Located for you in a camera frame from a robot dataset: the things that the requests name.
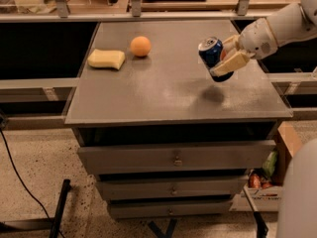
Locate black cable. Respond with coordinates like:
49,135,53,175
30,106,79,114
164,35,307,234
0,129,65,238

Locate black stand leg left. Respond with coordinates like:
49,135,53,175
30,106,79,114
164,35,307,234
50,179,71,238

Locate grey drawer cabinet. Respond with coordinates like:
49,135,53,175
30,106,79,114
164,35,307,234
65,21,290,206

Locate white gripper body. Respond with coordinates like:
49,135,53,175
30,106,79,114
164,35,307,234
239,18,278,60

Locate blue pepsi can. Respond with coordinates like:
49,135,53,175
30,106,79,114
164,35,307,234
198,37,233,82

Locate blue tape cross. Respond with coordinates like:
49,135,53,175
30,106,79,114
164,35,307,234
148,219,177,238

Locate black stand leg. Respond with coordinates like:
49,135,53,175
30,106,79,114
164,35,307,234
50,179,71,238
243,186,268,238

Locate orange fruit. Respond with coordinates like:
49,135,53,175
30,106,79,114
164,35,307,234
130,36,152,58

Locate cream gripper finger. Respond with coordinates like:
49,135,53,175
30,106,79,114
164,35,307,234
210,50,250,76
223,35,240,56

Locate yellow sponge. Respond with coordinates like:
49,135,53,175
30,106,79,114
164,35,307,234
87,49,125,70

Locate metal railing frame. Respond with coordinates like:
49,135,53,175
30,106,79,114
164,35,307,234
0,0,305,25

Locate cardboard box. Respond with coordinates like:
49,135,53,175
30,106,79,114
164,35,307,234
245,122,302,212

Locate bottom grey drawer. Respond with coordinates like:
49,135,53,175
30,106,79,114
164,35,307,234
108,199,232,219

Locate green snack bag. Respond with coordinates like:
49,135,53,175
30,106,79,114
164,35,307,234
262,151,278,179

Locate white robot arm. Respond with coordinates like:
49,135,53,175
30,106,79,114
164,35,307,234
211,0,317,238

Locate black stand leg right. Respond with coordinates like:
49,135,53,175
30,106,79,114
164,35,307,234
243,186,268,238

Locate grey drawer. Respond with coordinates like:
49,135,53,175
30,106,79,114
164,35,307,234
108,199,232,219
77,140,275,175
96,176,247,200

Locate red snack packets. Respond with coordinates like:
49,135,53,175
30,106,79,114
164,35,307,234
248,173,271,189

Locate middle grey drawer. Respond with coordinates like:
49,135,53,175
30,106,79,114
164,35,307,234
96,176,247,200

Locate top grey drawer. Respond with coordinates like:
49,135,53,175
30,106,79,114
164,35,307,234
77,140,275,175

